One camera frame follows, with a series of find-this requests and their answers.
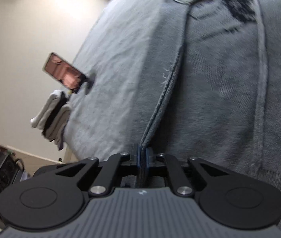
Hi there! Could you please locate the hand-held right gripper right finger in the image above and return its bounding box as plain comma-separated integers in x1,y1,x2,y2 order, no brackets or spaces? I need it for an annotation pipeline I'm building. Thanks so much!
142,147,230,196

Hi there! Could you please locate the smartphone with pink screen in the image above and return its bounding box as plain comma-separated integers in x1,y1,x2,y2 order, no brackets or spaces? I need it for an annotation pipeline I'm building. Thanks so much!
42,52,87,93

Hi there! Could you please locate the grey knit sweater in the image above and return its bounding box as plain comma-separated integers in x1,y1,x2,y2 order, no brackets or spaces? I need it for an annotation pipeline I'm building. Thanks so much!
135,0,281,238

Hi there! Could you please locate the bed with grey sheet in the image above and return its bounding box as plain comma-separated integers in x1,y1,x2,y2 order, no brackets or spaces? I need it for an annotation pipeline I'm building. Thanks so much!
62,0,188,165

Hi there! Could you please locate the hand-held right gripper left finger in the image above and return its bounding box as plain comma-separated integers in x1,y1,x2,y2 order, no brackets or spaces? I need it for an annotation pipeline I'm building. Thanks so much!
56,144,141,196

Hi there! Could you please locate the stack of folded white clothes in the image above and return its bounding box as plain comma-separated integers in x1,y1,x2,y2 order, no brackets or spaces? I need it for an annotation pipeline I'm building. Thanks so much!
30,90,72,151

